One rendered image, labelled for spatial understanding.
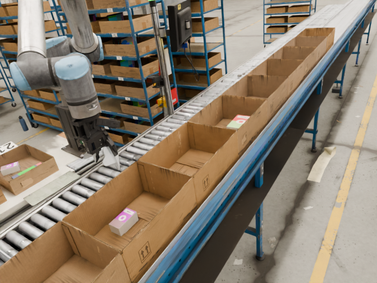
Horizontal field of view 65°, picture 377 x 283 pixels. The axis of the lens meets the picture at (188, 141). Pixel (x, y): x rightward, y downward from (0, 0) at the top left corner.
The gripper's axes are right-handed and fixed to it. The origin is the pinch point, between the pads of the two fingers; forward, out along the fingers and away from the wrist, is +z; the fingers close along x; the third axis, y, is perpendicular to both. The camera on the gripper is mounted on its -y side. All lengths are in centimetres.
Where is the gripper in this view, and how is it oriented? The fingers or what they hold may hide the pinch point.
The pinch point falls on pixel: (108, 163)
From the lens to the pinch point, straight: 107.5
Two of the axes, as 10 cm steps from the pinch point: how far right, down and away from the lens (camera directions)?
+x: 8.3, 1.8, -5.3
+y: -5.5, 4.7, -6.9
